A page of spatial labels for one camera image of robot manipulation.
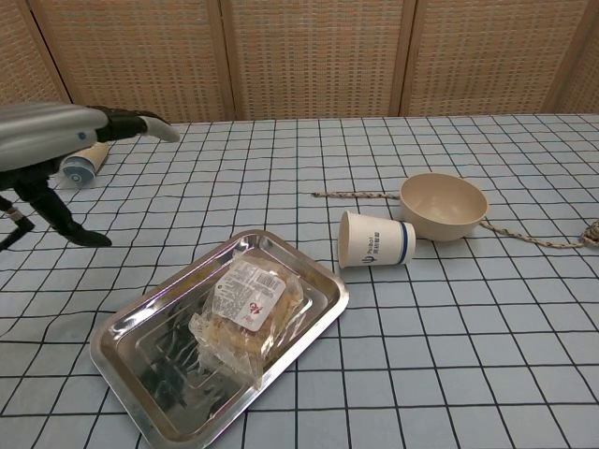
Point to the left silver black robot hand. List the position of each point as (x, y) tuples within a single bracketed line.
[(51, 140)]

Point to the clear snack packet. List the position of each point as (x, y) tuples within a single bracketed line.
[(243, 311)]

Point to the rectangular metal tray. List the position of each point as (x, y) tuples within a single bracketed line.
[(220, 339)]

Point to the mayonnaise squeeze bottle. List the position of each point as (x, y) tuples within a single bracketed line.
[(84, 166)]

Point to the woven bamboo folding screen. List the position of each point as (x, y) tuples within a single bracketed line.
[(299, 56)]

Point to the blue checked tablecloth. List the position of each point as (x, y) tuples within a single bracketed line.
[(327, 280)]

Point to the white paper cup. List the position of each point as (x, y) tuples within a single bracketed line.
[(374, 239)]

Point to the beige bowl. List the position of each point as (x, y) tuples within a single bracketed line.
[(442, 206)]

